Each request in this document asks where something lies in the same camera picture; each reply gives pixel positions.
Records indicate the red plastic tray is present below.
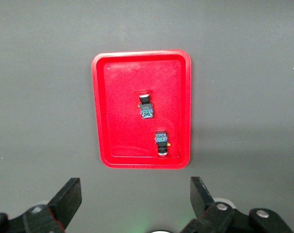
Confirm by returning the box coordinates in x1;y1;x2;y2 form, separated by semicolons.
91;49;193;170

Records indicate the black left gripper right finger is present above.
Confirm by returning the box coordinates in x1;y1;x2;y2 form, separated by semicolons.
180;176;294;233

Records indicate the red push button switch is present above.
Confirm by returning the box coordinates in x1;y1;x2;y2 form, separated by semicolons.
138;89;155;120
154;130;173;160

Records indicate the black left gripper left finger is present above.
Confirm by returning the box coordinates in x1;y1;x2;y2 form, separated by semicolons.
0;177;83;233

